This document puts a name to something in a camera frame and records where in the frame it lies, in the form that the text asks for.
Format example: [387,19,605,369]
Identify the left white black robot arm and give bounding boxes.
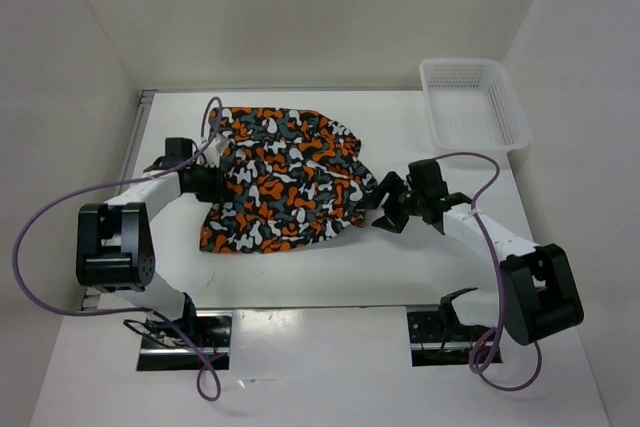
[76,137,225,347]

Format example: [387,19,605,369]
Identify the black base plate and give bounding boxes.
[406,307,487,367]
[123,310,233,372]

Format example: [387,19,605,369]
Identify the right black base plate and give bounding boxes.
[406,307,487,367]

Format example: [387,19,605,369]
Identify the purple cable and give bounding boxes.
[11,95,233,401]
[432,151,544,393]

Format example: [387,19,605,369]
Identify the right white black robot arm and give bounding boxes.
[364,159,584,346]

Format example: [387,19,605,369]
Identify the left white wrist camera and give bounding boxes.
[199,136,229,167]

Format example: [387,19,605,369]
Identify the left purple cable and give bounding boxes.
[11,95,233,401]

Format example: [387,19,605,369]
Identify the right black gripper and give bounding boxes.
[356,171,425,234]

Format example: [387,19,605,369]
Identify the white plastic basket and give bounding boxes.
[419,58,531,154]

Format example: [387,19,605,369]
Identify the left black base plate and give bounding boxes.
[123,310,233,372]

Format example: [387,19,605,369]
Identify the orange camouflage shorts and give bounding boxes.
[199,107,377,254]

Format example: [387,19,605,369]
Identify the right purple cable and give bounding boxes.
[432,151,544,393]

